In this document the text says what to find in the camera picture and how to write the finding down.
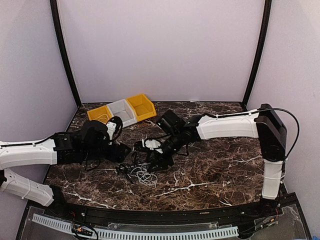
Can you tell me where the right black frame post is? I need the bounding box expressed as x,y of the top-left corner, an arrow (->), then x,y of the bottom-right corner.
241,0 -> 272,108

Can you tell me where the left black frame post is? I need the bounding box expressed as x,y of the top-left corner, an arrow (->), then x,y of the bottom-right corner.
49,0 -> 82,108

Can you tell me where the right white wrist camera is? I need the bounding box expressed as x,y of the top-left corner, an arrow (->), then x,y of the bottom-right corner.
134,139 -> 163,154

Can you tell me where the left yellow plastic bin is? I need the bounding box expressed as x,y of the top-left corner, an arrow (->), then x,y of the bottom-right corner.
87,105 -> 113,124

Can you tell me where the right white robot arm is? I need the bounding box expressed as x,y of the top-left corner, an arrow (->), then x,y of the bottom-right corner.
144,104 -> 287,217

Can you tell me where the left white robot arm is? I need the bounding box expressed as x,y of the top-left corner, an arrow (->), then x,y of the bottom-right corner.
0,120 -> 131,218

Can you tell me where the black front rail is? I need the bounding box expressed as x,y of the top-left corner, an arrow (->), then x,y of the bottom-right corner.
42,192 -> 298,228

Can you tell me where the right yellow plastic bin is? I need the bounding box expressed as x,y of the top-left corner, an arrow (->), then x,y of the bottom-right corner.
125,93 -> 157,122

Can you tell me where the black frame post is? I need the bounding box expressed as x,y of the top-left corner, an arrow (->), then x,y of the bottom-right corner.
241,0 -> 272,108
49,0 -> 82,108

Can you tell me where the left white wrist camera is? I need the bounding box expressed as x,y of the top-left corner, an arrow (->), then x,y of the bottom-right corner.
106,116 -> 123,145

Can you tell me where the thin black cable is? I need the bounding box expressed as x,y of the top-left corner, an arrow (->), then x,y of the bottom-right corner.
114,149 -> 166,185

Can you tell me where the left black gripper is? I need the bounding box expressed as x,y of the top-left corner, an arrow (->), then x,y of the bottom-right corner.
81,141 -> 131,163

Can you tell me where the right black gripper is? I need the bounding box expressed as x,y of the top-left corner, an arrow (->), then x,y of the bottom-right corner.
145,131 -> 184,173

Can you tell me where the grey plastic bin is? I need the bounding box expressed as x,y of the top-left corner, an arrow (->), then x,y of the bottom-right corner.
106,99 -> 138,128

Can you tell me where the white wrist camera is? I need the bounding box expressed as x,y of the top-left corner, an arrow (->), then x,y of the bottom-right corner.
106,116 -> 123,145
134,139 -> 163,154

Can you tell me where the white slotted cable duct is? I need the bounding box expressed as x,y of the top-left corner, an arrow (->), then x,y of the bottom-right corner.
31,214 -> 239,240

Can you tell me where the yellow plastic bin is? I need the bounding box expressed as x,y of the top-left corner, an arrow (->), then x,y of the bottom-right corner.
87,105 -> 113,124
125,93 -> 157,122

